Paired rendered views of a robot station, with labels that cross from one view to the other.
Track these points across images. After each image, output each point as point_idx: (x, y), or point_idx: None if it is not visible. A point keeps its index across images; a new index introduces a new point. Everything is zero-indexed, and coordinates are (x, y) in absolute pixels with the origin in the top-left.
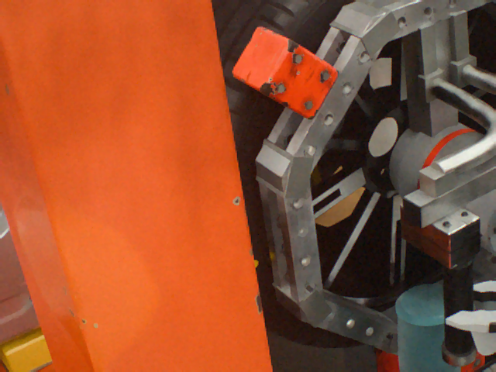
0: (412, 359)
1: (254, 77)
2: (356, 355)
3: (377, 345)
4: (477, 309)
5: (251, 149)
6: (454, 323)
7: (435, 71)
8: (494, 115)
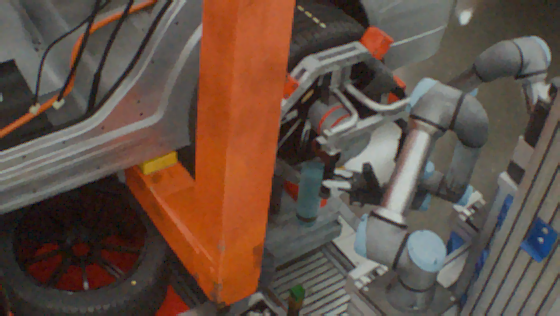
0: (305, 190)
1: None
2: (275, 177)
3: (290, 180)
4: (334, 179)
5: None
6: (325, 184)
7: (334, 85)
8: (353, 111)
